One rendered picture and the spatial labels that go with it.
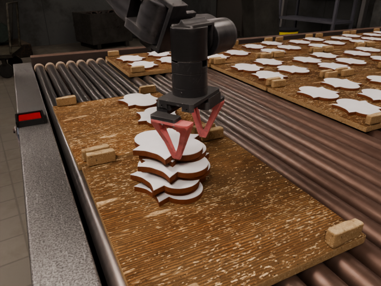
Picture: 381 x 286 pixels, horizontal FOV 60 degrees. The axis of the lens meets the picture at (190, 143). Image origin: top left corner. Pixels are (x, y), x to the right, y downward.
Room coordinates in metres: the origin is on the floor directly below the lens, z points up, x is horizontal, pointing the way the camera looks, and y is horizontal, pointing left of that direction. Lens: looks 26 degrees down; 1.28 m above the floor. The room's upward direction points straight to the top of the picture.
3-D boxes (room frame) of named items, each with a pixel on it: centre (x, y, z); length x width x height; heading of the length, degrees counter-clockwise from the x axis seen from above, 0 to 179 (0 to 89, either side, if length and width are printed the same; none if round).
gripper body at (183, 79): (0.52, 0.00, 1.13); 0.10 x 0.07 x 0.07; 151
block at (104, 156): (0.60, 0.19, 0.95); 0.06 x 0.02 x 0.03; 116
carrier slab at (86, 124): (0.86, 0.18, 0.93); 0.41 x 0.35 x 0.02; 28
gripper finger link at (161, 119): (0.49, 0.02, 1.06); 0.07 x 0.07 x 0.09; 61
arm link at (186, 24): (0.52, 0.00, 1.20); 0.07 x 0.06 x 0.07; 143
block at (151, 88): (1.09, 0.15, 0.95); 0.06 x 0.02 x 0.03; 118
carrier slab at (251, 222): (0.49, -0.02, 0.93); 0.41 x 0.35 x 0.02; 26
